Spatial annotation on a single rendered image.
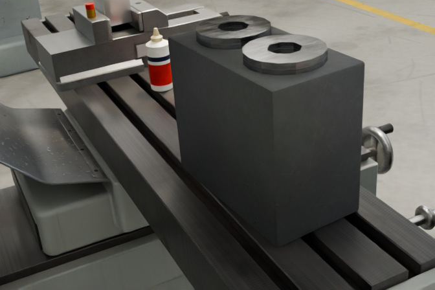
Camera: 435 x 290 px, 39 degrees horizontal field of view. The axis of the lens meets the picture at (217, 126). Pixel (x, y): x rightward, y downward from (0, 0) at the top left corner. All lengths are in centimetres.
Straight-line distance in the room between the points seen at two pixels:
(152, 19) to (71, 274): 48
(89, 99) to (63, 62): 9
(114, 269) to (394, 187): 164
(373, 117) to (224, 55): 243
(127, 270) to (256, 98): 56
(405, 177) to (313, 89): 202
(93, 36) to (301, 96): 61
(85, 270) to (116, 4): 48
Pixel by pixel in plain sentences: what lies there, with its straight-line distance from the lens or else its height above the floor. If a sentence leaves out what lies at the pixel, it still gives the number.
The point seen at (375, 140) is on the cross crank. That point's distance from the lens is 147.
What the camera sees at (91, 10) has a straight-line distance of 116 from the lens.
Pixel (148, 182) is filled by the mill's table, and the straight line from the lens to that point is 82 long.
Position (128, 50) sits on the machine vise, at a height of 98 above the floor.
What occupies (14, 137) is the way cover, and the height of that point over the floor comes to 91.
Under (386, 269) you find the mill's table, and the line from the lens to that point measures 67.
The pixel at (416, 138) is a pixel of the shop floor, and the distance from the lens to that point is 293.
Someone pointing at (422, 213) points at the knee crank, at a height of 53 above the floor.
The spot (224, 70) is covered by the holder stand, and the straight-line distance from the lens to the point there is 66.
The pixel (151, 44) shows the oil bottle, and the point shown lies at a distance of 106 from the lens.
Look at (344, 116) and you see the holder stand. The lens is 67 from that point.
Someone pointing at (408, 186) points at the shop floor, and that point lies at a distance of 257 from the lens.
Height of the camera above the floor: 136
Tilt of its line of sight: 27 degrees down
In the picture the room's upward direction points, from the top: 4 degrees counter-clockwise
